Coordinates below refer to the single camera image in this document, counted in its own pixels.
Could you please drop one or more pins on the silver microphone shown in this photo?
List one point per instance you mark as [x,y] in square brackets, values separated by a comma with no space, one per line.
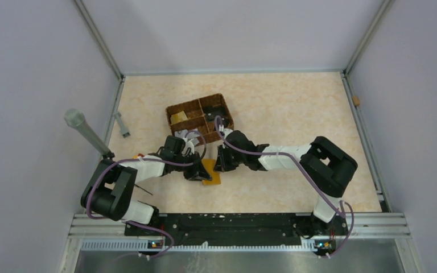
[76,120]

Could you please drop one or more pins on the small wooden block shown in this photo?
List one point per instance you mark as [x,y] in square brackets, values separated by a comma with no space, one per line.
[356,101]

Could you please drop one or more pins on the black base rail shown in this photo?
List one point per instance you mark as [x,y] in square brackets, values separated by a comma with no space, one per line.
[239,229]

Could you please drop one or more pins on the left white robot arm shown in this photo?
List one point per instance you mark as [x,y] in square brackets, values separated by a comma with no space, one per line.
[109,192]

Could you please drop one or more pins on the orange leather card holder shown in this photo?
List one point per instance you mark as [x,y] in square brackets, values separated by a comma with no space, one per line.
[215,176]

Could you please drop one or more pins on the brown wicker divided basket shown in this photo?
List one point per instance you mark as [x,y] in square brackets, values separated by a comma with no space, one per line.
[195,114]

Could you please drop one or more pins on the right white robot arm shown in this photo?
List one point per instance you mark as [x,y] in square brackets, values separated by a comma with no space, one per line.
[325,166]

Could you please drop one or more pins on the black microphone tripod stand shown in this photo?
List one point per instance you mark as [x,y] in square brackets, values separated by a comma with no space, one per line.
[141,188]

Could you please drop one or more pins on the grey card in front compartment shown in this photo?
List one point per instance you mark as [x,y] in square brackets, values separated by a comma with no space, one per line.
[188,134]

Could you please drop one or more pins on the white perforated cable tray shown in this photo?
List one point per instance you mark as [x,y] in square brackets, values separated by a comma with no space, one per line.
[139,245]

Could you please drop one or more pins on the grey plastic tool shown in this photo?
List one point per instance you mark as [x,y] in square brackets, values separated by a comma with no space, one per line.
[124,131]

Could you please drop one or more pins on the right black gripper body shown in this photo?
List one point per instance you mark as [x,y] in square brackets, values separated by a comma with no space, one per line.
[230,160]

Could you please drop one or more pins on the black card in basket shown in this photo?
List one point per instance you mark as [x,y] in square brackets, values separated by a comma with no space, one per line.
[210,112]

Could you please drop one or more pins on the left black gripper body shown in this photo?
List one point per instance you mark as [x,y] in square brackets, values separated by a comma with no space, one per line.
[191,172]

